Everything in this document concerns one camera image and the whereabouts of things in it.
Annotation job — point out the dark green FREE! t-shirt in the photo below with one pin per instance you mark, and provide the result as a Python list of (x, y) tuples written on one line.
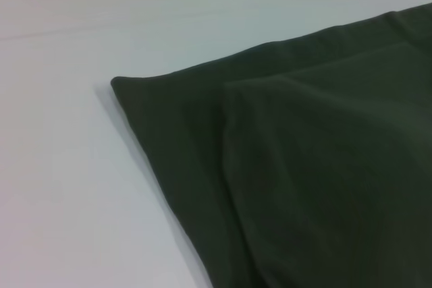
[(287, 166)]

